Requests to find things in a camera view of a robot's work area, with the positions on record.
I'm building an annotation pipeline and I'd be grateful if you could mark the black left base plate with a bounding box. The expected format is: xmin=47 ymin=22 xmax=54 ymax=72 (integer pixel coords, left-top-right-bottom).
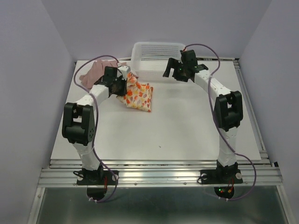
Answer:
xmin=73 ymin=170 xmax=119 ymax=203

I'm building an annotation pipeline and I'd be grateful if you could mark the pink skirt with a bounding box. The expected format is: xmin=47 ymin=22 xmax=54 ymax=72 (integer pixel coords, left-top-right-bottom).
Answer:
xmin=79 ymin=60 xmax=118 ymax=91

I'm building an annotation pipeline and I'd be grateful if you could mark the white plastic basket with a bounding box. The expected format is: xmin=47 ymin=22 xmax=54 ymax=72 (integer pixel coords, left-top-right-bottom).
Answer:
xmin=130 ymin=42 xmax=185 ymax=77

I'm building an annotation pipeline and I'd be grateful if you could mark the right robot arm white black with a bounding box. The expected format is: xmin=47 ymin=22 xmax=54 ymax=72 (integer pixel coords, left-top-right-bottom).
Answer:
xmin=163 ymin=50 xmax=243 ymax=185

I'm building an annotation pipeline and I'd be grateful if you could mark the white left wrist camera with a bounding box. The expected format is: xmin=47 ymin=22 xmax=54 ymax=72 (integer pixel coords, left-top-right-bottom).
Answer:
xmin=117 ymin=65 xmax=131 ymax=79

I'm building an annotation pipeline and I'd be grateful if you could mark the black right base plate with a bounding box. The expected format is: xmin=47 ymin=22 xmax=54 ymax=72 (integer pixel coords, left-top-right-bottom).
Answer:
xmin=197 ymin=169 xmax=243 ymax=200

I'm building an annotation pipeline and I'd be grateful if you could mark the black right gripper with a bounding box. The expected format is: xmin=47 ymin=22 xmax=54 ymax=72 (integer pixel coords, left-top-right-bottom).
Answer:
xmin=162 ymin=57 xmax=187 ymax=82

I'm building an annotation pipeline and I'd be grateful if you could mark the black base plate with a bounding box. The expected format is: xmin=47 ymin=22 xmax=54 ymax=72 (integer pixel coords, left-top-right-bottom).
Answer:
xmin=197 ymin=169 xmax=243 ymax=200
xmin=73 ymin=170 xmax=119 ymax=203

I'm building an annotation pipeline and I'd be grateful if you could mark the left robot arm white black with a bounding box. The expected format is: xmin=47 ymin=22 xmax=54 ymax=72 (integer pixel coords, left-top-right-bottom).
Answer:
xmin=62 ymin=65 xmax=131 ymax=185

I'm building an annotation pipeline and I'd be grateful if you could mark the orange floral skirt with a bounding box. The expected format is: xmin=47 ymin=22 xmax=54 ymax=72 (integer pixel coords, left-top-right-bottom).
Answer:
xmin=116 ymin=72 xmax=154 ymax=112

